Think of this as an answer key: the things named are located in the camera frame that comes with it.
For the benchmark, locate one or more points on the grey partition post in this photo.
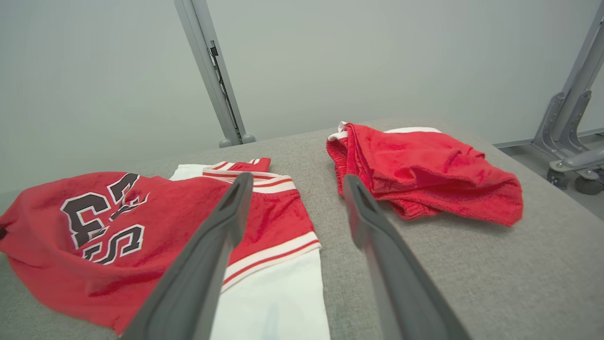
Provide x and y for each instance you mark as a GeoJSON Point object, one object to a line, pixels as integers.
{"type": "Point", "coordinates": [207, 61]}

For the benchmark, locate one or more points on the red shorts with white waistband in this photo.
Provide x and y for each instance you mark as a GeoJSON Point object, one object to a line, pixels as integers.
{"type": "Point", "coordinates": [424, 174]}

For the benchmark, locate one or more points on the grey metal stand frame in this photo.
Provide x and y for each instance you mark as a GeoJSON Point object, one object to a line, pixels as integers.
{"type": "Point", "coordinates": [568, 113]}

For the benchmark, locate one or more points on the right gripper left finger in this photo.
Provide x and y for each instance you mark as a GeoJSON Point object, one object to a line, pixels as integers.
{"type": "Point", "coordinates": [198, 278]}

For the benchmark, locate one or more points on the red white numbered jersey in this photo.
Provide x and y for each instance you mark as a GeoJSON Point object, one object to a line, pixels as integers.
{"type": "Point", "coordinates": [155, 245]}

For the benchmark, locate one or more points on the black caster wheel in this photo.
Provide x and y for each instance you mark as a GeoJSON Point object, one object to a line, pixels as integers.
{"type": "Point", "coordinates": [590, 185]}
{"type": "Point", "coordinates": [557, 178]}

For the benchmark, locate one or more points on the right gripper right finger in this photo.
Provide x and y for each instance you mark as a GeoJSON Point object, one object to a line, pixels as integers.
{"type": "Point", "coordinates": [401, 283]}

